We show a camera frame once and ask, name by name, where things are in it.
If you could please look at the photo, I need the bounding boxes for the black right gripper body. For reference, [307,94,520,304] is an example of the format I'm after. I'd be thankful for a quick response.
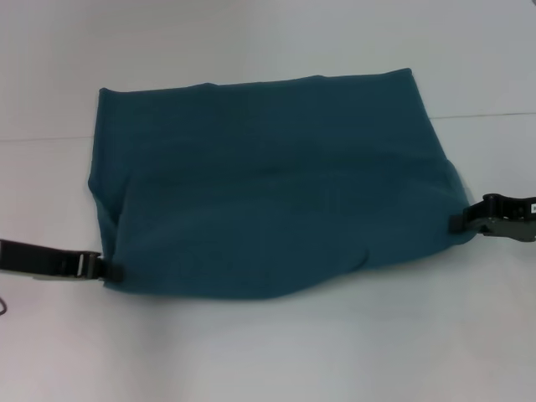
[500,195,536,243]

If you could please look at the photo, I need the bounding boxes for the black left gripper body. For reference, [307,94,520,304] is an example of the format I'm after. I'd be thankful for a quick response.
[0,238,83,281]

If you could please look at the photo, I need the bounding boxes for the teal t-shirt with FREE print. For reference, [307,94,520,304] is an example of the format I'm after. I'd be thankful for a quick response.
[86,66,478,304]

